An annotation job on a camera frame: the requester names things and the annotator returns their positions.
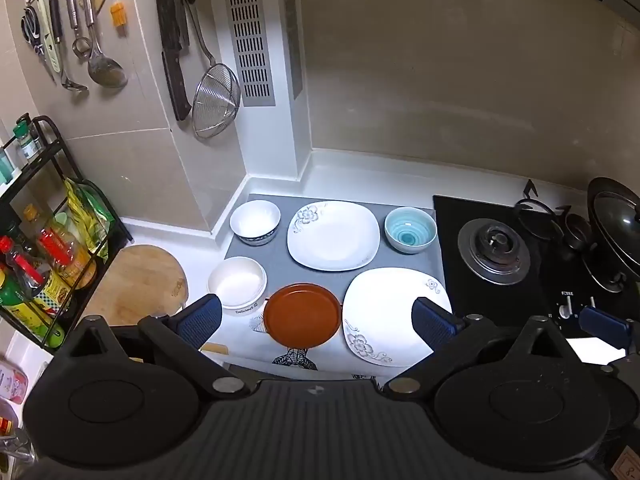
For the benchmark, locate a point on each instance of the white paper sheet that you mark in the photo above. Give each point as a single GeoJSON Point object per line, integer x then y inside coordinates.
{"type": "Point", "coordinates": [592, 352]}

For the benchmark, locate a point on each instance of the yellow cooking oil bottle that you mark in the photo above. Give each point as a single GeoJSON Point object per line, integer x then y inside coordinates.
{"type": "Point", "coordinates": [32, 215]}

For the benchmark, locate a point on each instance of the dark wok with glass lid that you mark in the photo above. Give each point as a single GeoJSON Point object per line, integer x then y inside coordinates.
{"type": "Point", "coordinates": [615, 225]}

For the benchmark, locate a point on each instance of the blue spiral bowl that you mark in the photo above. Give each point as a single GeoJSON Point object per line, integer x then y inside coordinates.
{"type": "Point", "coordinates": [410, 230]}

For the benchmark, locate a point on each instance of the black glass gas stove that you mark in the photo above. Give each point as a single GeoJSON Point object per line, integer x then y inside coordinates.
{"type": "Point", "coordinates": [545, 275]}

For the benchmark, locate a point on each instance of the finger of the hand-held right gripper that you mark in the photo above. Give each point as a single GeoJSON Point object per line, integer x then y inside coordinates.
{"type": "Point", "coordinates": [605, 327]}

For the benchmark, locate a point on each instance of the green-capped spice jar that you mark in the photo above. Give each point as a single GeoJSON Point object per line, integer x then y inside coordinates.
{"type": "Point", "coordinates": [26, 141]}

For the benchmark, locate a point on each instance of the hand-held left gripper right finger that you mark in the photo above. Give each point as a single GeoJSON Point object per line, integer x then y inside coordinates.
{"type": "Point", "coordinates": [434, 324]}

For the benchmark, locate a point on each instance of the narrow metal vent grille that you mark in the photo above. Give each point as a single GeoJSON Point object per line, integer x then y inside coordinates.
{"type": "Point", "coordinates": [292, 35]}

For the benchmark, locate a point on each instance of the round wooden cutting board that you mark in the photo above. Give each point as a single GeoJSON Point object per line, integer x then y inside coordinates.
{"type": "Point", "coordinates": [135, 285]}

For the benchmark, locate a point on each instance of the grey mat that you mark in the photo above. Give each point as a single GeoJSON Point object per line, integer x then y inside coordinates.
{"type": "Point", "coordinates": [277, 269]}

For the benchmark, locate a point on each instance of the pink packet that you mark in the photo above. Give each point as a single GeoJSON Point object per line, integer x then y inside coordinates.
{"type": "Point", "coordinates": [12, 382]}

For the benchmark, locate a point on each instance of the white bowl with dark-patterned rim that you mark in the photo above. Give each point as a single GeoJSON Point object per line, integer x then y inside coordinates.
{"type": "Point", "coordinates": [255, 221]}

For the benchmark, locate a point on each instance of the light green peeler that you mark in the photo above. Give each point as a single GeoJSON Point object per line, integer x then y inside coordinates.
{"type": "Point", "coordinates": [50, 50]}

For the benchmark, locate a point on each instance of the green bottle with yellow label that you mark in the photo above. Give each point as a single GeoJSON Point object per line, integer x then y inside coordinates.
{"type": "Point", "coordinates": [27, 312]}

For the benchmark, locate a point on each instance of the black scissors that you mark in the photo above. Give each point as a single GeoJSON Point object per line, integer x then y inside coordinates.
{"type": "Point", "coordinates": [31, 27]}

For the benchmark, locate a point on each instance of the white straight-sided printed bowl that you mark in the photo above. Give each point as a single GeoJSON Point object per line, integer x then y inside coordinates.
{"type": "Point", "coordinates": [236, 282]}

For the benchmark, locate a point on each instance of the white square flower plate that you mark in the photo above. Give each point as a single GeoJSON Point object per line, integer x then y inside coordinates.
{"type": "Point", "coordinates": [387, 310]}
{"type": "Point", "coordinates": [332, 235]}

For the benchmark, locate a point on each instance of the brown round plate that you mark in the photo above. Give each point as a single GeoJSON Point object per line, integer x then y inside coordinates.
{"type": "Point", "coordinates": [302, 314]}

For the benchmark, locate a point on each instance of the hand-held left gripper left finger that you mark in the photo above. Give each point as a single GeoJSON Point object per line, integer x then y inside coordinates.
{"type": "Point", "coordinates": [201, 318]}

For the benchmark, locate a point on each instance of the red-capped dark sauce bottle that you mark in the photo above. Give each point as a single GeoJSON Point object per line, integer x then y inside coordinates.
{"type": "Point", "coordinates": [22, 270]}

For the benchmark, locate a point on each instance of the red-capped orange sauce bottle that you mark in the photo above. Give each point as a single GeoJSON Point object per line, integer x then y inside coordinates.
{"type": "Point", "coordinates": [57, 250]}

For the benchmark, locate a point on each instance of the black pan support grate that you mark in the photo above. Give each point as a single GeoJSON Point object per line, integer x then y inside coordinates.
{"type": "Point", "coordinates": [542, 215]}

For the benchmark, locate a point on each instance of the stove knob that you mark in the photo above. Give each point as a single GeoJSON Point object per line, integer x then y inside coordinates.
{"type": "Point", "coordinates": [592, 303]}
{"type": "Point", "coordinates": [565, 308]}

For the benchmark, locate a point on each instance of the yellow-green snack packet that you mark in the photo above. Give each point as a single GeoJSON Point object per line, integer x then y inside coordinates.
{"type": "Point", "coordinates": [89, 215]}

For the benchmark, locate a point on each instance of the round metal stove burner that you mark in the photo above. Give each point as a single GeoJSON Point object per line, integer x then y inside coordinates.
{"type": "Point", "coordinates": [494, 250]}

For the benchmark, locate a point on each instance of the orange wall hook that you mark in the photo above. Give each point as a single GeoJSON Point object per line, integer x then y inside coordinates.
{"type": "Point", "coordinates": [117, 14]}

